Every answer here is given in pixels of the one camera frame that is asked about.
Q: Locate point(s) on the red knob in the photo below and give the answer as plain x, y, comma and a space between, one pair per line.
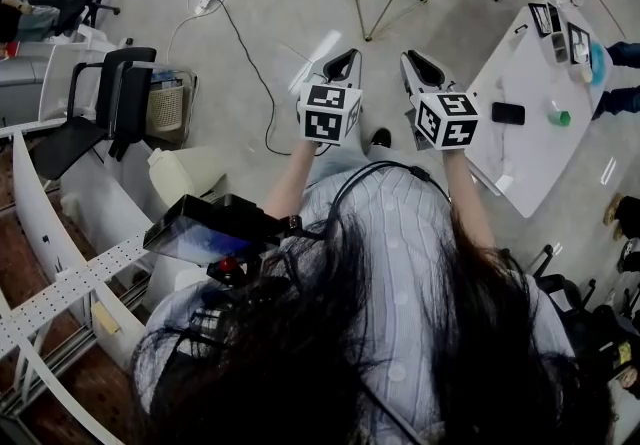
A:
229, 264

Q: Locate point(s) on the black smartphone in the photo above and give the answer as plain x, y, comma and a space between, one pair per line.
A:
508, 113

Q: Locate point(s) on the person's black shoe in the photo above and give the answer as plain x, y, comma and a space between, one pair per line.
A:
381, 138

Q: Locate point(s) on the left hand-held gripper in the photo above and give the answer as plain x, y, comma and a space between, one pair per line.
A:
325, 115

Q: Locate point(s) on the black monitor device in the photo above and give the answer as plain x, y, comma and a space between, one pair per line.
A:
210, 225

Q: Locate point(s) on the person's light striped shirt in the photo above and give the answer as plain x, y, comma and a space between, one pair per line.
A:
400, 253

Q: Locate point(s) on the person's right forearm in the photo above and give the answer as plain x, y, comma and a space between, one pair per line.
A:
467, 198

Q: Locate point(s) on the black framed organizer box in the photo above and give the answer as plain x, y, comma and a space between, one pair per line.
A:
560, 33

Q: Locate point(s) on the white perforated metal frame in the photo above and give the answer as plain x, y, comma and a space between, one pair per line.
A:
60, 290

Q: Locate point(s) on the black folding chair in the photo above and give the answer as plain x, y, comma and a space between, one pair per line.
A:
125, 98

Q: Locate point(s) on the white plastic jug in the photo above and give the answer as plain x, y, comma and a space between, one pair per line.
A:
180, 178

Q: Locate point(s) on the white marble-look table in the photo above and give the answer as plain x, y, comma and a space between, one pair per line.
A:
535, 153

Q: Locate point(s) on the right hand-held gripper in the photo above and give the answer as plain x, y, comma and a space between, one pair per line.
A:
450, 125

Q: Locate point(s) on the blue round lid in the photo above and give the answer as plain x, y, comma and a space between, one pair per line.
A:
598, 62

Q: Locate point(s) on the black wheeled chair base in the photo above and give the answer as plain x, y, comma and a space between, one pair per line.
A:
570, 290

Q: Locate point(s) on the person's left forearm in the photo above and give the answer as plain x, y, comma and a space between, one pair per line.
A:
290, 180

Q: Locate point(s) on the small green container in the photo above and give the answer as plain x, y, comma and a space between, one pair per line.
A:
561, 118

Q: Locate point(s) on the white curved divider panel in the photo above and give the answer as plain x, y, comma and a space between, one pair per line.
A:
40, 213

